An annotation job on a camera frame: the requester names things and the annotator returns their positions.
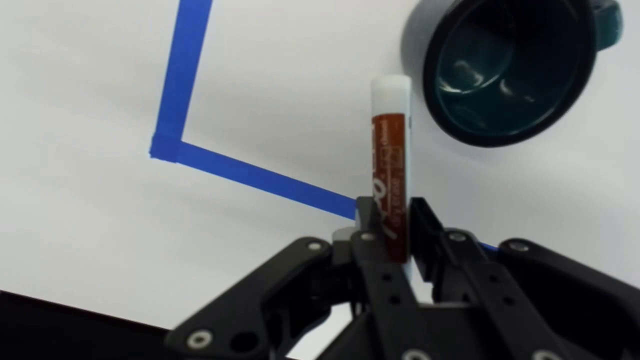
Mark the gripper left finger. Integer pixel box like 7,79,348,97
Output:
164,196,432,360

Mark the dark teal mug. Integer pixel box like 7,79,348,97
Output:
401,0,624,148

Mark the orange marker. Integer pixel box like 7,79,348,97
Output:
370,75,413,264

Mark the blue tape line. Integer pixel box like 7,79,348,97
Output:
149,0,501,252

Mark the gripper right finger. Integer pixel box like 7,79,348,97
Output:
409,197,640,360

